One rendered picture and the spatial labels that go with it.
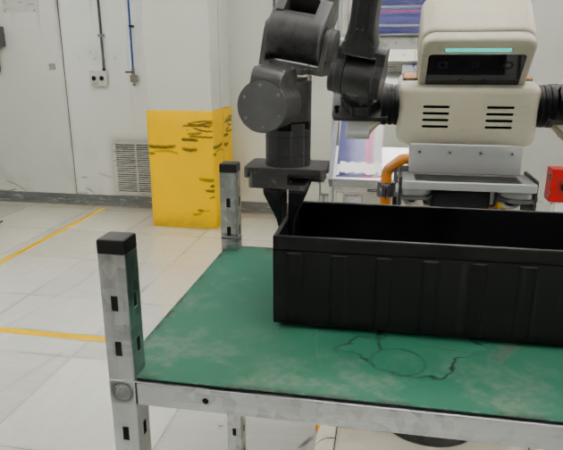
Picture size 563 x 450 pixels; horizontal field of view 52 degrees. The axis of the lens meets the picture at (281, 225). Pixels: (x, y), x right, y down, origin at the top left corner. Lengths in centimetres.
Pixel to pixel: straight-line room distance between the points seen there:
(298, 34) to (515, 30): 59
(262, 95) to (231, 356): 29
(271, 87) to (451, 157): 66
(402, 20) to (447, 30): 194
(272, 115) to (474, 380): 35
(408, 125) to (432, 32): 19
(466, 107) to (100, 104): 427
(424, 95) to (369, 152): 159
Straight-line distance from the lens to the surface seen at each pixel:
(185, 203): 448
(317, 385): 60
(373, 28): 109
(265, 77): 63
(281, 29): 70
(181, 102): 437
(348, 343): 68
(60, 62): 537
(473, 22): 119
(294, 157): 71
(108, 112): 519
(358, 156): 278
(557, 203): 296
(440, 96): 122
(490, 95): 123
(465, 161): 122
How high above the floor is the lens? 127
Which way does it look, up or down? 16 degrees down
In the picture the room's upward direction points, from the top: straight up
